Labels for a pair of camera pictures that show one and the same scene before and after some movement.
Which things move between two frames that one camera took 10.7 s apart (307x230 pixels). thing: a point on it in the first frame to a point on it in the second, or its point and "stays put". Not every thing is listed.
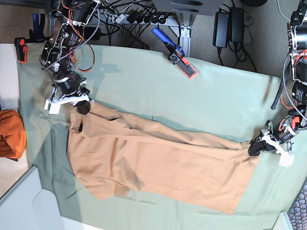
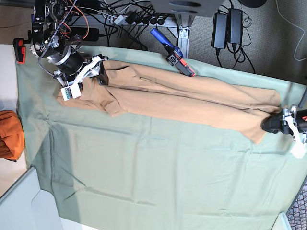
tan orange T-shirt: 114,153 to 166,94
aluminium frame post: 183,32 stays put
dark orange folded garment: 13,138 stays put
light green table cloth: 219,100 stays put
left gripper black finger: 83,107 to 103,79
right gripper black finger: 257,147 to 276,123
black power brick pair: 229,26 stays put
